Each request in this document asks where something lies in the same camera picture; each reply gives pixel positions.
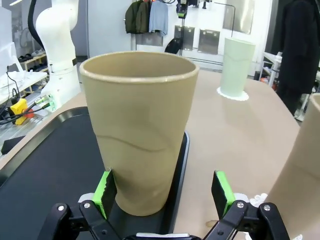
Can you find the brown tall cup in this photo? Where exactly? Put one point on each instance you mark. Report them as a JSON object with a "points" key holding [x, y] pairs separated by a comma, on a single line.
{"points": [[140, 125], [305, 162]]}

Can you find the stand with green clamp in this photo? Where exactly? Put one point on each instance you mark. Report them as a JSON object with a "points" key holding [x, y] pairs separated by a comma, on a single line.
{"points": [[180, 13]]}

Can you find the wooden shoe rack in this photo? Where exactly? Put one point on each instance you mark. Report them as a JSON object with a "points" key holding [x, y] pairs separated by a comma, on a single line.
{"points": [[40, 59]]}

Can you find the black plastic tray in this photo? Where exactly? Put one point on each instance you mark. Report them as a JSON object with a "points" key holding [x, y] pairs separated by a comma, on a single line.
{"points": [[37, 175]]}

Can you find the black bag on stand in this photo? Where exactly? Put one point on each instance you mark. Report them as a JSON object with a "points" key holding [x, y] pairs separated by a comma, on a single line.
{"points": [[173, 46]]}

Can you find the blue grey hanging sweater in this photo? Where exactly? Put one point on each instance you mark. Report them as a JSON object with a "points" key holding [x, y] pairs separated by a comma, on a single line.
{"points": [[158, 17]]}

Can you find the black block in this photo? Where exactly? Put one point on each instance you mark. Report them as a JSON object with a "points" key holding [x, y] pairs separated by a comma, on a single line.
{"points": [[11, 145]]}

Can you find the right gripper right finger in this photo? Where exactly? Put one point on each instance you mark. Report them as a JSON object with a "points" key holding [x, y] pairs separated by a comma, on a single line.
{"points": [[245, 222]]}

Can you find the yellow emergency stop box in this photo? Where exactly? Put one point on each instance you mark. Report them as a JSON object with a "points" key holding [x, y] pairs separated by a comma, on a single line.
{"points": [[18, 107]]}

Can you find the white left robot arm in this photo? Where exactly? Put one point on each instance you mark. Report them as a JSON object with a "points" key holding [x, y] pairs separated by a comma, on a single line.
{"points": [[57, 37]]}

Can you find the pale green tall cup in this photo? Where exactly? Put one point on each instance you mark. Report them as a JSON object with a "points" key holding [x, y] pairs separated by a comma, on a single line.
{"points": [[236, 70]]}

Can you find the white scalloped paper coaster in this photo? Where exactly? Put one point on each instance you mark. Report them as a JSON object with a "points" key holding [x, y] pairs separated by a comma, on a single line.
{"points": [[258, 200], [233, 99]]}

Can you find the grey metal wall panel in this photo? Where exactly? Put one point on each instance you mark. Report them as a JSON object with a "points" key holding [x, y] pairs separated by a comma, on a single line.
{"points": [[190, 37], [209, 41]]}

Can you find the dark green hanging jacket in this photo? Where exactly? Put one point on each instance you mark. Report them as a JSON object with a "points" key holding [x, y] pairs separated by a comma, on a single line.
{"points": [[145, 17], [131, 17]]}

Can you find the person in black clothing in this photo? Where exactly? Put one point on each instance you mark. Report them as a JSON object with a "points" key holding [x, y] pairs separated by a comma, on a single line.
{"points": [[297, 50]]}

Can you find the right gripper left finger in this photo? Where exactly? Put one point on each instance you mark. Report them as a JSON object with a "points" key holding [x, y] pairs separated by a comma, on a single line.
{"points": [[82, 222]]}

